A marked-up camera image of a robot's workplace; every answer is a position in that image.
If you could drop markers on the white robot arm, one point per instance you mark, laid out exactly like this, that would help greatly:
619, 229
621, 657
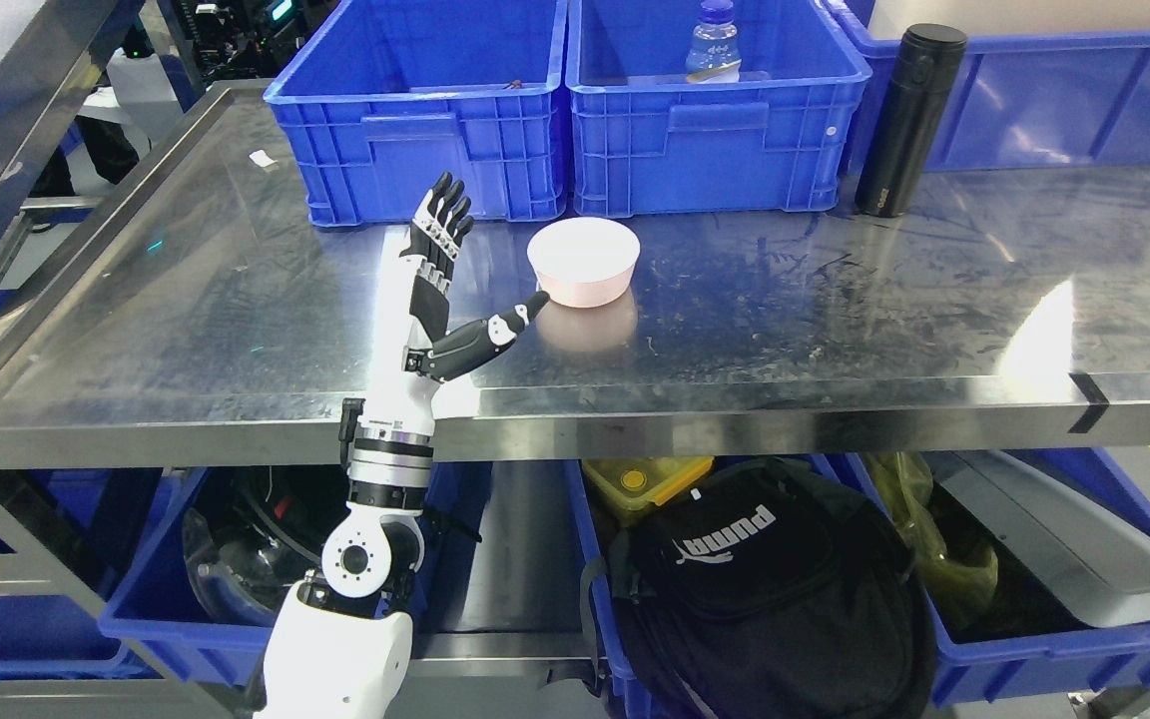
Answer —
341, 645

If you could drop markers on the yellow green plastic bag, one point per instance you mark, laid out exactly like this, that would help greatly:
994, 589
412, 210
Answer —
957, 562

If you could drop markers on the blue crate middle on table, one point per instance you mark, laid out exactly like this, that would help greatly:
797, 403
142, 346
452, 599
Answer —
645, 141

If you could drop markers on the pink plastic bowl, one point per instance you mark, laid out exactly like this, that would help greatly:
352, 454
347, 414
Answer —
584, 262

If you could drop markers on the blue crate left on table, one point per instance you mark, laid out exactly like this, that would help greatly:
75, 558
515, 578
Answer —
389, 95

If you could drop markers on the grey tray in crate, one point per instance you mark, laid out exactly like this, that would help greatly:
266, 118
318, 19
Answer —
1091, 559

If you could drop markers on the blue crate on table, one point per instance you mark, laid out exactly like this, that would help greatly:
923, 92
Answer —
645, 141
389, 95
1044, 101

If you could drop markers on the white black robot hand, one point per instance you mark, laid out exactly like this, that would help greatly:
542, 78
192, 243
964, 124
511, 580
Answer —
415, 350

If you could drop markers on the clear water bottle blue cap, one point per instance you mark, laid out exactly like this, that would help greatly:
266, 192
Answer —
714, 56

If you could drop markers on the yellow lunch box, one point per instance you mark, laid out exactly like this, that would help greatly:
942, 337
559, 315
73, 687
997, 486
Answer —
632, 488

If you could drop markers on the black thermos flask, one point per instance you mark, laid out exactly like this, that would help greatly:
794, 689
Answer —
928, 60

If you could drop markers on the blue crate lower left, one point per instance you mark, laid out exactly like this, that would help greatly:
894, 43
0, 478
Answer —
156, 605

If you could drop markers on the blue crate right on table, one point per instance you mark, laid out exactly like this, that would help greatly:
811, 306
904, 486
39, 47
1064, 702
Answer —
1044, 101

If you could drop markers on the black puma backpack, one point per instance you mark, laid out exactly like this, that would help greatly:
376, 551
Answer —
768, 589

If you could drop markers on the steel work table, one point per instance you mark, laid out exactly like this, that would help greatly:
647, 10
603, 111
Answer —
197, 319

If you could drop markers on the blue crate lower right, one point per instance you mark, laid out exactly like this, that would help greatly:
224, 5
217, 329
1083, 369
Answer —
1027, 643

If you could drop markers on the black helmet in crate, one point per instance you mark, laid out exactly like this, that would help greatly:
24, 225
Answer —
253, 531

